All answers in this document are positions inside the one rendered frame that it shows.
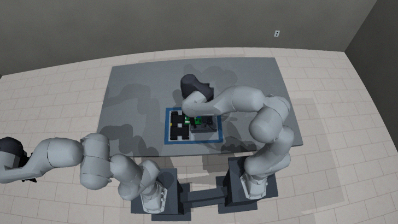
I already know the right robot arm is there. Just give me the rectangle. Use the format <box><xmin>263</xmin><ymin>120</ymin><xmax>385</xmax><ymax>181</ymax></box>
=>
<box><xmin>180</xmin><ymin>74</ymin><xmax>295</xmax><ymax>199</ymax></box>

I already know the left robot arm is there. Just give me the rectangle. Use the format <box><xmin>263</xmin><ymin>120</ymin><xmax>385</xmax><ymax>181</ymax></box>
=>
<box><xmin>0</xmin><ymin>133</ymin><xmax>168</xmax><ymax>214</ymax></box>

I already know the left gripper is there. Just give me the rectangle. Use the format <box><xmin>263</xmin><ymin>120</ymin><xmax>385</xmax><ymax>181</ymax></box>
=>
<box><xmin>18</xmin><ymin>153</ymin><xmax>37</xmax><ymax>182</ymax></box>

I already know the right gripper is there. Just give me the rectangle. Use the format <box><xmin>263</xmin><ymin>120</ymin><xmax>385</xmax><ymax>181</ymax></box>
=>
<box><xmin>189</xmin><ymin>117</ymin><xmax>195</xmax><ymax>126</ymax></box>

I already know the green circuit board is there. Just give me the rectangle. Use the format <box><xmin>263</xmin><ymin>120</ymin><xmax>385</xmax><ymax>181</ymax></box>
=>
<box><xmin>185</xmin><ymin>115</ymin><xmax>201</xmax><ymax>124</ymax></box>

